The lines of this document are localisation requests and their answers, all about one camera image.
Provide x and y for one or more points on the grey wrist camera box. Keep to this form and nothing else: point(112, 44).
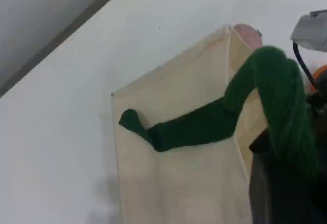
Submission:
point(310, 31)

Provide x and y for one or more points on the pink peach with green leaf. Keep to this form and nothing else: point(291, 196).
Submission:
point(249, 36)

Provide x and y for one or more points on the long golden bread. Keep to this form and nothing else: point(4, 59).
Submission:
point(322, 73)

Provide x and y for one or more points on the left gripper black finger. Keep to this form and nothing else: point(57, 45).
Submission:
point(281, 198)

